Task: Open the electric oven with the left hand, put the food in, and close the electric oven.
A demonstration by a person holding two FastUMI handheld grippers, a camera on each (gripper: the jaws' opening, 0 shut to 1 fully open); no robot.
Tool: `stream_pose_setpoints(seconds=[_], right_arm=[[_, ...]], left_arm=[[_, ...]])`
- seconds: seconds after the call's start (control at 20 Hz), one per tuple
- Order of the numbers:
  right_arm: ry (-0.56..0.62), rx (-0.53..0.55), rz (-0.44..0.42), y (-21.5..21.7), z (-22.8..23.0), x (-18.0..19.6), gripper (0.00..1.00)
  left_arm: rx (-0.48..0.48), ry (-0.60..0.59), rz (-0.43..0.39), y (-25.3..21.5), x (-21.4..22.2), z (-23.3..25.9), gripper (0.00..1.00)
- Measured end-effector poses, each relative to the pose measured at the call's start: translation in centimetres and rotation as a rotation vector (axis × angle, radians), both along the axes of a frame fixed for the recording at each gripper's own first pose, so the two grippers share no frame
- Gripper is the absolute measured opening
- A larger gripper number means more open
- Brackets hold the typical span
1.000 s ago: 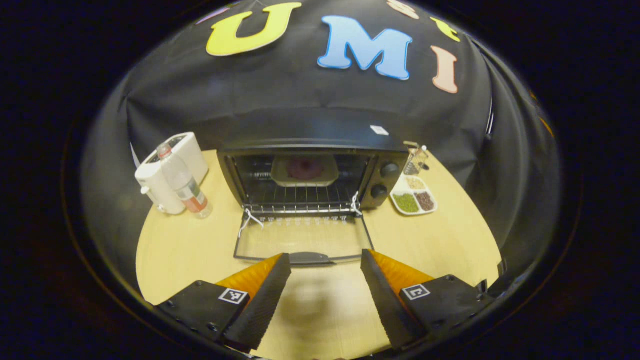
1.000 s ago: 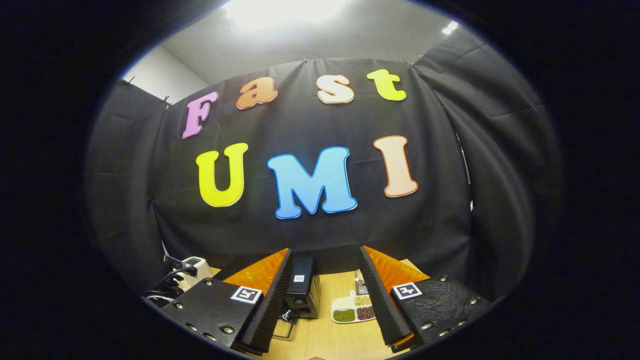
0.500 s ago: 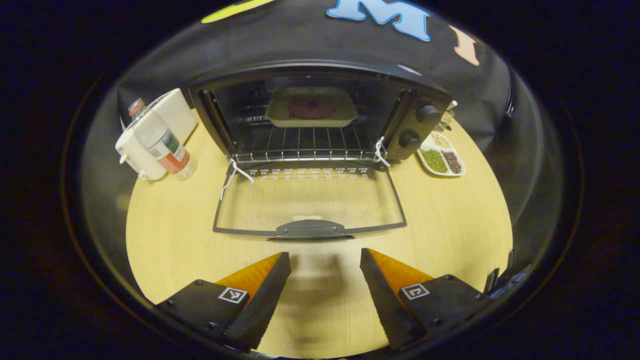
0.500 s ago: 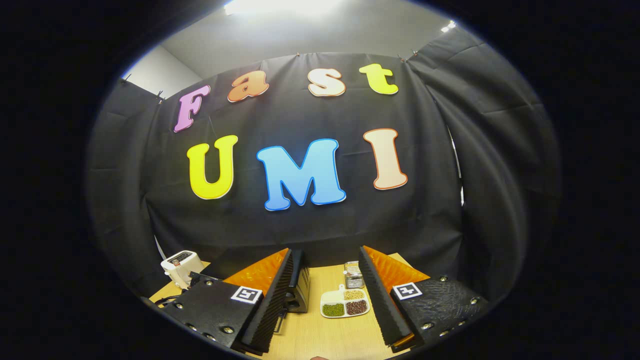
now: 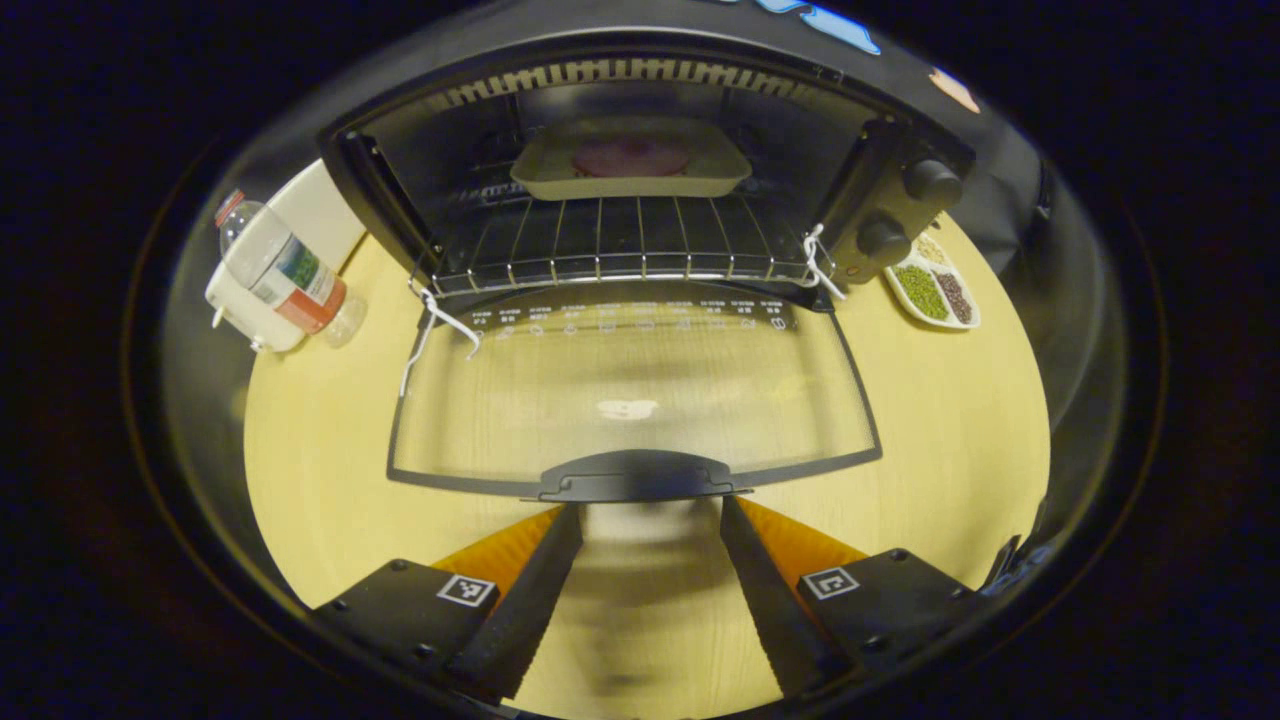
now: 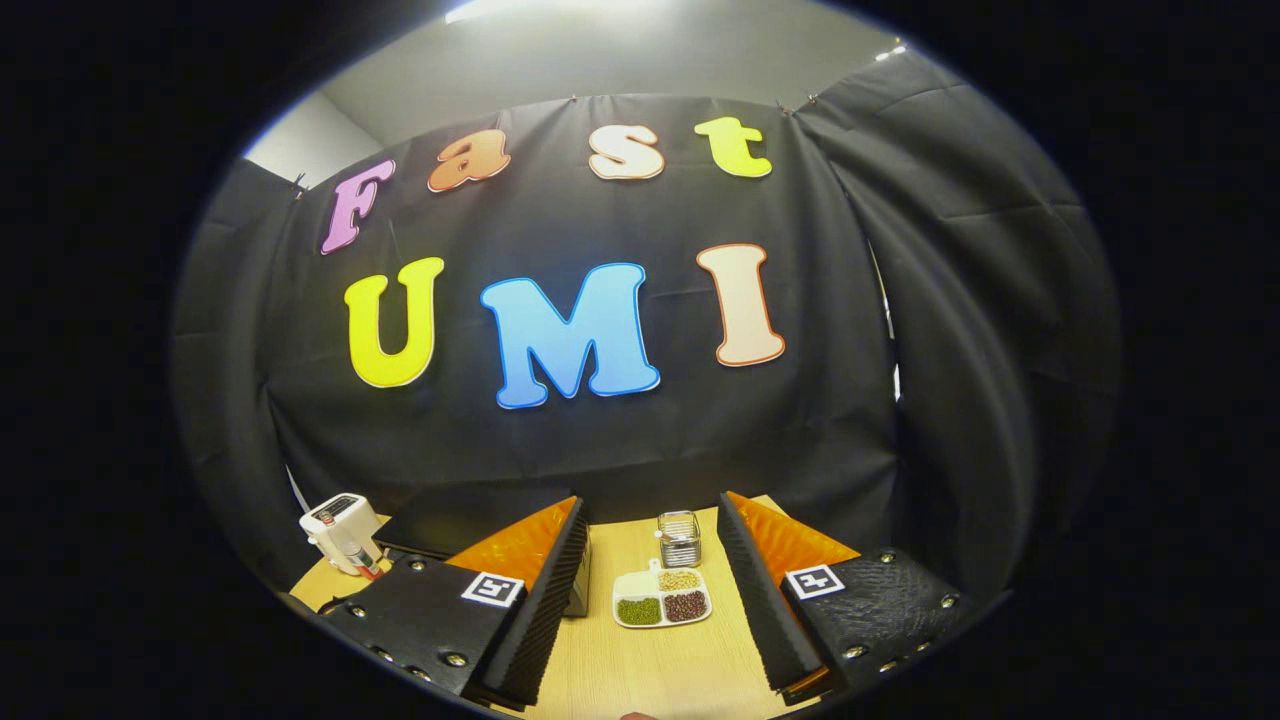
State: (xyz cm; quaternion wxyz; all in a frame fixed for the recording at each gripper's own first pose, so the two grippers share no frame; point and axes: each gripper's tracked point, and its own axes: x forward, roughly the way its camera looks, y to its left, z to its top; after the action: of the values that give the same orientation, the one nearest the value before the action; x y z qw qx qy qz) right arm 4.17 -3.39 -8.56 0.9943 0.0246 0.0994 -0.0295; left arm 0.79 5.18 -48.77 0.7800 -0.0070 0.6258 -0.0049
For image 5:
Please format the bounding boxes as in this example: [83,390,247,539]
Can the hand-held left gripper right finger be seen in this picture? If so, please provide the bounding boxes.
[720,495,986,699]

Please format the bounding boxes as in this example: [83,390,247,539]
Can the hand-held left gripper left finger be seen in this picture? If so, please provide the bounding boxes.
[312,503,584,701]

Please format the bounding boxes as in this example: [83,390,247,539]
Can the black electric oven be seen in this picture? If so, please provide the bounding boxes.
[318,28,976,504]

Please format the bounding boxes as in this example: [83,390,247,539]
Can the square cream plate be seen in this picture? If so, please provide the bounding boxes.
[510,118,753,201]

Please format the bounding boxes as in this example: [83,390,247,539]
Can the round pink meat slice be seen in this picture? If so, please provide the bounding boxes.
[572,135,693,179]

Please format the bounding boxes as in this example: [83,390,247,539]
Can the white divided bean tray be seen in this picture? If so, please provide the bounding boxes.
[884,233,982,331]

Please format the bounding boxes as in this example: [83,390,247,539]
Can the green mung beans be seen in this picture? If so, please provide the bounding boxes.
[895,264,949,322]

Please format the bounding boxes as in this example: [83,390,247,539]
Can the dark red beans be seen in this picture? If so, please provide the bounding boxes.
[934,272,974,324]

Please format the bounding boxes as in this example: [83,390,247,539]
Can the clear bottle with red label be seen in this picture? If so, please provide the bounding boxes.
[215,190,369,349]

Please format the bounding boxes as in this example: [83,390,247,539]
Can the white small appliance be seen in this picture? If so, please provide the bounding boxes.
[205,158,368,353]

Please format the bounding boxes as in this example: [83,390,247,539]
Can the white cord tie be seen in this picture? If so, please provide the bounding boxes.
[398,278,483,398]
[800,223,848,301]

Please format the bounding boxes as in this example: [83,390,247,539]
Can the wire oven rack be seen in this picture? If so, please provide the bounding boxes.
[430,190,833,298]

